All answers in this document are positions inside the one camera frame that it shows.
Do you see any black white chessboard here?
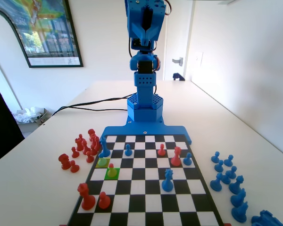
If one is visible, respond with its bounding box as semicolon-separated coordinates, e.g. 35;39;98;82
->
65;134;225;226

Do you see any white door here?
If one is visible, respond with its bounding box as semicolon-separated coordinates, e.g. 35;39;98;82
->
164;0;194;82

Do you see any crumpled white plastic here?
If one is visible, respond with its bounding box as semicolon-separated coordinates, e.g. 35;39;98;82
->
12;107;42;124

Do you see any black chair back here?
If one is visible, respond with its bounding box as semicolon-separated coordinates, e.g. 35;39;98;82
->
0;85;26;166

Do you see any arm servo wire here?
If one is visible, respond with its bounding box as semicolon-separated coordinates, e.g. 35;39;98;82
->
164;0;173;16

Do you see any grey cardboard box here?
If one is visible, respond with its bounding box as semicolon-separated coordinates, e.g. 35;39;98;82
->
13;107;52;132

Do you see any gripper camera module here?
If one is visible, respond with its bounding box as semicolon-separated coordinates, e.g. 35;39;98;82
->
131;37;143;48

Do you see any framed wall poster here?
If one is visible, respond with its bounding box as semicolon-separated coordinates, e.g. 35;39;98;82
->
0;0;83;69

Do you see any blue chess knight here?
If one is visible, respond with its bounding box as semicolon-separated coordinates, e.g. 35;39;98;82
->
231;201;249;223
230;188;247;208

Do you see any tall red chess piece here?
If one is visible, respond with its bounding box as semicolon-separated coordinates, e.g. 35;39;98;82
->
77;183;96;211
170;146;182;166

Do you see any tall blue chess piece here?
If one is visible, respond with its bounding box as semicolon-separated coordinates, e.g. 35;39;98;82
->
98;136;111;158
161;168;174;193

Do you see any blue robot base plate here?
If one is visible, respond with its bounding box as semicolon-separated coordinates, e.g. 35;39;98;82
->
100;121;193;145

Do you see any red chess rook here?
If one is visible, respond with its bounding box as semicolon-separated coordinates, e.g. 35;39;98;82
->
58;153;71;170

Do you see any blue chess bishop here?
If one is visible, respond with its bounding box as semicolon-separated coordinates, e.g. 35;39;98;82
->
228;175;245;195

